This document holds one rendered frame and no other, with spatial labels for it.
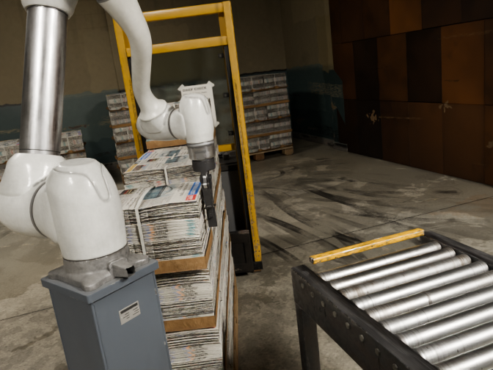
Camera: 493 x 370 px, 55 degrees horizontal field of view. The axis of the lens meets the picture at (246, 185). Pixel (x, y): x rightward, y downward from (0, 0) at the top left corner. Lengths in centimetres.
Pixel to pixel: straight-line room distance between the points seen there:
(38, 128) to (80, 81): 720
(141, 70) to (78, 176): 47
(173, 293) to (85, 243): 56
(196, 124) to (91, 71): 705
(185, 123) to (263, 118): 585
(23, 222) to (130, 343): 39
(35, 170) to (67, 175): 16
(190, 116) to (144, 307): 61
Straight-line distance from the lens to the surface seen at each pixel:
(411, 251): 164
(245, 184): 324
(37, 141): 130
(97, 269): 115
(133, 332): 123
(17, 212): 127
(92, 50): 852
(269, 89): 738
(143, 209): 149
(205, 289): 160
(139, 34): 137
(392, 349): 114
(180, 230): 149
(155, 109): 157
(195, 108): 150
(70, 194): 111
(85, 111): 850
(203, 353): 172
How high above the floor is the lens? 144
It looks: 14 degrees down
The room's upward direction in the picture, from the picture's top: 7 degrees counter-clockwise
